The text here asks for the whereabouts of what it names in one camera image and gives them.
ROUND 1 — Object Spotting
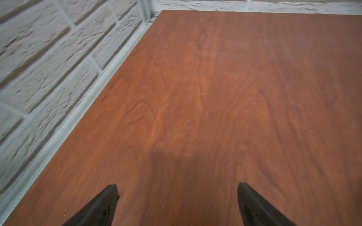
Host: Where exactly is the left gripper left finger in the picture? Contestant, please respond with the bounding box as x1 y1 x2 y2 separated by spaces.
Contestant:
64 184 120 226

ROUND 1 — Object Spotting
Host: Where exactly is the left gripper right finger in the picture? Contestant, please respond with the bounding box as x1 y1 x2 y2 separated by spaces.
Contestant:
237 182 295 226

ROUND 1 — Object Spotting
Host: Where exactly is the left aluminium corner post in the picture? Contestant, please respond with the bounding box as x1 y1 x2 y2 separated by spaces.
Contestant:
137 0 154 24

